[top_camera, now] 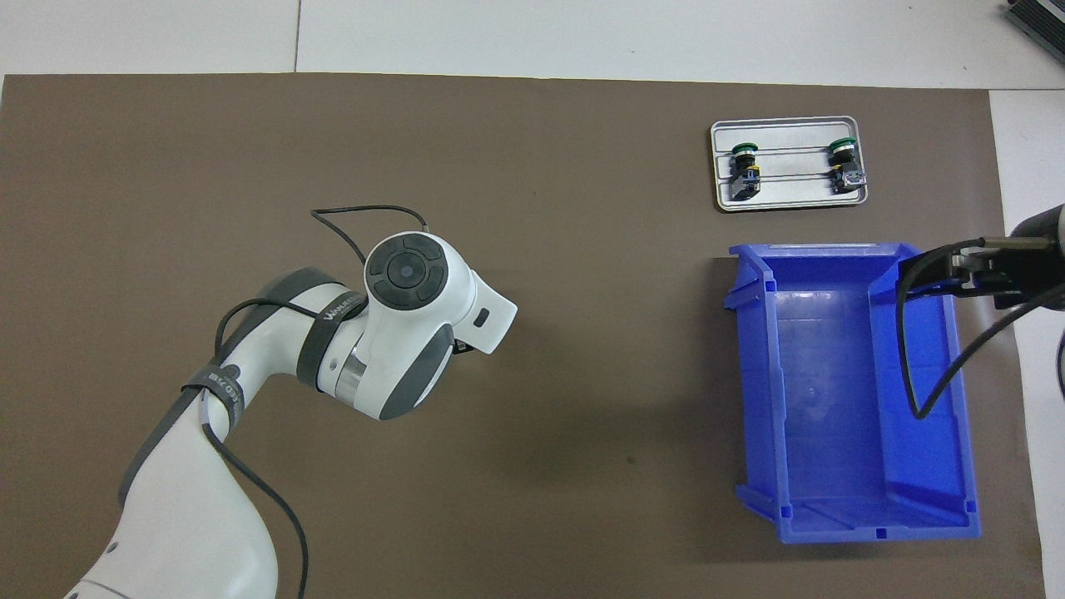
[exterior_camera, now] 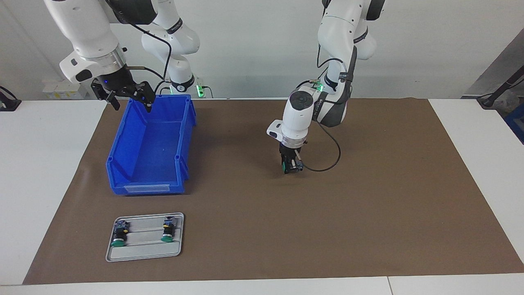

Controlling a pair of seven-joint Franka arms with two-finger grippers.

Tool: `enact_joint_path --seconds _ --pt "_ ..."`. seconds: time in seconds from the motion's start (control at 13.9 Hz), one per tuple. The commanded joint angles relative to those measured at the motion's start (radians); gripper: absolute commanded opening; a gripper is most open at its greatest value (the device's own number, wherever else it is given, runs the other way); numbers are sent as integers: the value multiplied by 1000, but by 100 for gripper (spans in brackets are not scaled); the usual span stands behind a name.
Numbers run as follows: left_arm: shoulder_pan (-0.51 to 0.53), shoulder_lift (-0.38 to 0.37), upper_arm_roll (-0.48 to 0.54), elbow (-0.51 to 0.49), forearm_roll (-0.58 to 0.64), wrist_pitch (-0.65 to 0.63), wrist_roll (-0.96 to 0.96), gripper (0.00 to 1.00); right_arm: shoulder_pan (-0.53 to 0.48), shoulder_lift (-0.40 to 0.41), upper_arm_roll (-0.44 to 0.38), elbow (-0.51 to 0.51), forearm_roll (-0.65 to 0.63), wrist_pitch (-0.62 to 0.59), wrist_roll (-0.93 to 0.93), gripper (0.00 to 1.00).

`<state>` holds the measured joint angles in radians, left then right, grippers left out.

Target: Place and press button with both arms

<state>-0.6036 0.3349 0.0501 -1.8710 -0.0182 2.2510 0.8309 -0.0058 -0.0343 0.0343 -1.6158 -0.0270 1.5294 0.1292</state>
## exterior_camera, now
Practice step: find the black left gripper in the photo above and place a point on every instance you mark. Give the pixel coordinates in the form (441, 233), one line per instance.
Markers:
(291, 150)

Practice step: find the grey metal tray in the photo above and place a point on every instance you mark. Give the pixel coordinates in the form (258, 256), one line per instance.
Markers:
(143, 252)

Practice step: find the blue crate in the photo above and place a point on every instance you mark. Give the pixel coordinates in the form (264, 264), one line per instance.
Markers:
(518, 123)

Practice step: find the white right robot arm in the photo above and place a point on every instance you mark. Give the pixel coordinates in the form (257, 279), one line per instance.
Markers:
(86, 28)

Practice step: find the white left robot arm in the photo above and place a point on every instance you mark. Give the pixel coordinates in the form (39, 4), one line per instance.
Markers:
(299, 114)

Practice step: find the black table clamp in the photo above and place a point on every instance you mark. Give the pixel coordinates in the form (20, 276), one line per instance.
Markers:
(8, 102)

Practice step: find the green push button switch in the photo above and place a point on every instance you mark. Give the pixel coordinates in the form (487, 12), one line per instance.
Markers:
(119, 235)
(292, 166)
(168, 230)

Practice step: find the white wall socket box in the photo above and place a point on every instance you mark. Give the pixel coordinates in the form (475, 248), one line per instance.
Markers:
(61, 89)

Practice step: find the black tripod leg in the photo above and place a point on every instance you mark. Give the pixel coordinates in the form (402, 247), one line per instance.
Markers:
(501, 88)

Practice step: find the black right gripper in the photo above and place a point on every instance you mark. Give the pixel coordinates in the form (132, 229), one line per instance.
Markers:
(114, 84)

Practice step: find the blue plastic storage bin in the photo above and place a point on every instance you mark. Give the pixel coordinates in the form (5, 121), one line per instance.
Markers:
(147, 139)

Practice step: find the brown table mat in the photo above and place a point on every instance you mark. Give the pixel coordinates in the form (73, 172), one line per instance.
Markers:
(327, 213)

